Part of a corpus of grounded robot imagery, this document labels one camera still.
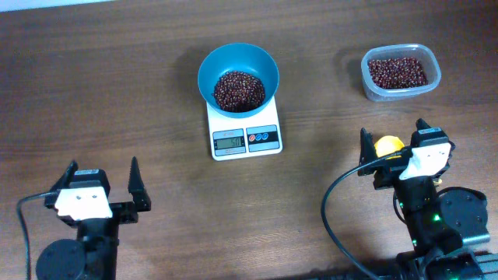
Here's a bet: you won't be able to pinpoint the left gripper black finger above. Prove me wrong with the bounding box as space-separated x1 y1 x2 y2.
50 160 79 191
128 157 152 212

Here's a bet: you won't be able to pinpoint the yellow measuring scoop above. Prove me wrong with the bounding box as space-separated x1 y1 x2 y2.
374 135 405 158

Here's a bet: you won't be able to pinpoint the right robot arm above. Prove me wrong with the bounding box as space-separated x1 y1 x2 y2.
358 119 492 279

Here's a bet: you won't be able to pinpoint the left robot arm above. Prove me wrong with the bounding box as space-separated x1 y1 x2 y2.
36 158 152 280

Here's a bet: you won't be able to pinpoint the white digital kitchen scale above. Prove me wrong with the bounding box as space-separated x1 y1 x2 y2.
206 98 283 161

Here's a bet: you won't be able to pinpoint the red beans in bowl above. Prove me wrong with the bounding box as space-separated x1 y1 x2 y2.
212 71 266 113

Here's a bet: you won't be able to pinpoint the teal plastic bowl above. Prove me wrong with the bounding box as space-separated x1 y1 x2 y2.
197 43 280 118

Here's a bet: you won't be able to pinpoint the red beans in container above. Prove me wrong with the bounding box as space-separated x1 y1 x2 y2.
367 58 428 89

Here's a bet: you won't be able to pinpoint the clear plastic container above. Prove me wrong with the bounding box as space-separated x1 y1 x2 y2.
360 44 442 102

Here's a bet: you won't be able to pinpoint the left black cable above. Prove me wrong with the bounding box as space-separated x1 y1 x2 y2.
16 190 58 280

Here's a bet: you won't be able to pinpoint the aluminium frame rail base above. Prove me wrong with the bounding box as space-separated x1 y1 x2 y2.
307 250 498 280

